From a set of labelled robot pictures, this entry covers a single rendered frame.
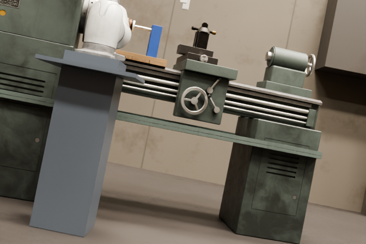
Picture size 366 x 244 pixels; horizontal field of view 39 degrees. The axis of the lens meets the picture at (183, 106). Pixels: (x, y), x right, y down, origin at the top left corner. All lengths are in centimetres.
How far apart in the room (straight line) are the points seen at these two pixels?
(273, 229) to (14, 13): 188
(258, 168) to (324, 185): 244
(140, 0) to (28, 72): 266
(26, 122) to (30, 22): 54
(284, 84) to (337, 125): 224
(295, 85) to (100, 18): 139
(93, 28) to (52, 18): 53
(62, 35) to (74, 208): 99
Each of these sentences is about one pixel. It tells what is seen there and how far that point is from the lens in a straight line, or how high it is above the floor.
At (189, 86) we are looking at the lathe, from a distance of 289.
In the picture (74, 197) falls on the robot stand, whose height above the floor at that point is 17.
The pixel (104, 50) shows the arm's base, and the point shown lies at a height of 83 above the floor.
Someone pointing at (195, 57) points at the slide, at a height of 95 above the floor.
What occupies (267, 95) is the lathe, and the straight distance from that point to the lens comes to 311.
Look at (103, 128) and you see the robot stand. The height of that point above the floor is 49.
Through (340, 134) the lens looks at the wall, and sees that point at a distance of 542.
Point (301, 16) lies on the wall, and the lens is 542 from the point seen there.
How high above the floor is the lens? 62
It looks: 1 degrees up
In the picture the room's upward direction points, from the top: 11 degrees clockwise
